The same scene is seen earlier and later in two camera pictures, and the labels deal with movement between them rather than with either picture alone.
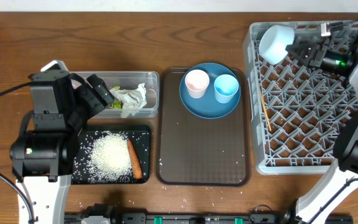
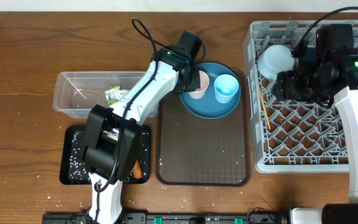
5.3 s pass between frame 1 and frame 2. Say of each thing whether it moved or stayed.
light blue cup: stayed
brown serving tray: stayed
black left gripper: moved
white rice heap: moved
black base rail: stayed
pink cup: stayed
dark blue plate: stayed
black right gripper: moved
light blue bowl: moved
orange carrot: stayed
